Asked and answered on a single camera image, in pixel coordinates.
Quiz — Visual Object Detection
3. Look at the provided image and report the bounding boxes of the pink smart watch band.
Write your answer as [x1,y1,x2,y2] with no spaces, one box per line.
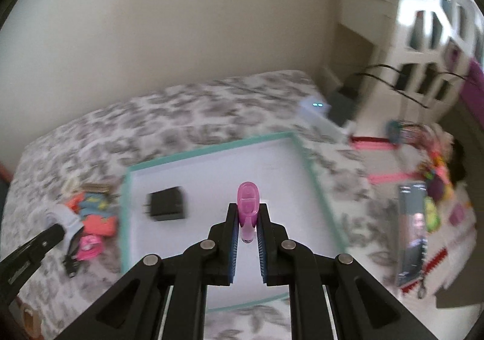
[76,235,104,261]

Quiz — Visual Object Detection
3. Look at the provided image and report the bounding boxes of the white plastic socket frame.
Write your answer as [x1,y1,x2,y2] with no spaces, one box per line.
[61,176,80,196]

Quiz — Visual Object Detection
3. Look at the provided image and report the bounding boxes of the person left hand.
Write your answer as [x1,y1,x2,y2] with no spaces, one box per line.
[20,303,44,340]

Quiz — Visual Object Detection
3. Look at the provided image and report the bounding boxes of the orange plastic clip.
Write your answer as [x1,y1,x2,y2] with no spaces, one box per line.
[65,192,85,213]

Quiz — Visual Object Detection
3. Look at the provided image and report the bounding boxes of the blue case yellow insert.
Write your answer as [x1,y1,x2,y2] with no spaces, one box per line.
[78,192,113,217]

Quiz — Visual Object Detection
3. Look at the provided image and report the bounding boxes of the black adapter on shelf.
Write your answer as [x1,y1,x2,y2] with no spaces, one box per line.
[327,87,358,127]

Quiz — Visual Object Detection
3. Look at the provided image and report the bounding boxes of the colourful toy pile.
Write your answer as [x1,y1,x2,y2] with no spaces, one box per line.
[349,118,478,234]

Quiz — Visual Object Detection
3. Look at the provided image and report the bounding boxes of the purple pink usb stick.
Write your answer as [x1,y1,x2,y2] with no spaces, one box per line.
[236,182,260,243]

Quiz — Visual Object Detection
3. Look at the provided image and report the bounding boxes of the black power adapter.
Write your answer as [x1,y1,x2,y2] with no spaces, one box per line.
[145,186,185,221]

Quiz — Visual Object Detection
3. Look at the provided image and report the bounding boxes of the white charger with cable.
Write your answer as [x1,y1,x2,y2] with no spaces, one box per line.
[44,204,84,250]

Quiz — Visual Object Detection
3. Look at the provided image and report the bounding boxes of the white shelf unit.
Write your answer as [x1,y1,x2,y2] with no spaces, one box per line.
[324,0,483,136]

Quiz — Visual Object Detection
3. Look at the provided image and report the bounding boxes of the pink blue case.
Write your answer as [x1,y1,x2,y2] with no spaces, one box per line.
[83,215,117,237]

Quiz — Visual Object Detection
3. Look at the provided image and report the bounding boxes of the floral grey white blanket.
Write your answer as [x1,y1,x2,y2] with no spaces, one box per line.
[1,70,395,339]

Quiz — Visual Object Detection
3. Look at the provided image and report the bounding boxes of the teal white tray box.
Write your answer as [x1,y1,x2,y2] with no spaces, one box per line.
[119,131,349,312]

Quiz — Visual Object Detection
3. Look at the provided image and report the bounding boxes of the greek key pattern lighter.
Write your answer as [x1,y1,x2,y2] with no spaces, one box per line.
[80,183,118,194]

